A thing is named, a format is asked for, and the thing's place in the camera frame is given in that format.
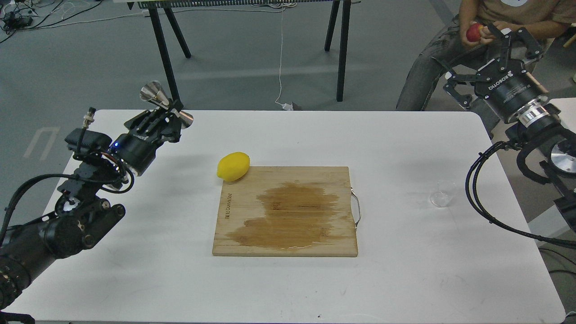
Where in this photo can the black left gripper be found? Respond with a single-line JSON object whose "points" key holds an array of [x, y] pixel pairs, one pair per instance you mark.
{"points": [[147, 131]]}

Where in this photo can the yellow lemon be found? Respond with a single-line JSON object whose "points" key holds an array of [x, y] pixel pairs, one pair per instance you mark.
{"points": [[233, 166]]}

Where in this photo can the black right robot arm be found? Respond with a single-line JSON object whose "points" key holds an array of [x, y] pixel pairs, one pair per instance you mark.
{"points": [[546, 149]]}

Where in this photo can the red apple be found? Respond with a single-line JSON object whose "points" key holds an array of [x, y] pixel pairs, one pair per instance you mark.
{"points": [[473, 33]]}

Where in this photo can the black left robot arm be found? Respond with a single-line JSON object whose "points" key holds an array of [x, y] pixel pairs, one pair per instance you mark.
{"points": [[80, 218]]}

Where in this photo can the white side table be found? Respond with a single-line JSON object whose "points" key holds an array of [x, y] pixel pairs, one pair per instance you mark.
{"points": [[567, 107]]}

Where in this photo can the wooden cutting board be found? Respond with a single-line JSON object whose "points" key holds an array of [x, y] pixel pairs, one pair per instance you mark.
{"points": [[282, 211]]}

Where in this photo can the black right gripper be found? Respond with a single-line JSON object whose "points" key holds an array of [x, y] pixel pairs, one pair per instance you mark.
{"points": [[511, 91]]}

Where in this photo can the seated person in brown shirt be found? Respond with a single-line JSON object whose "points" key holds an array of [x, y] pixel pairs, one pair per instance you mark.
{"points": [[544, 19]]}

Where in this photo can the steel double jigger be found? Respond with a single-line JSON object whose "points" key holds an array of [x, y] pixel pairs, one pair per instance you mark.
{"points": [[154, 93]]}

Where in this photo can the small clear glass cup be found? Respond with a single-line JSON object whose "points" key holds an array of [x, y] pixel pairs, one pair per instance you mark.
{"points": [[443, 194]]}

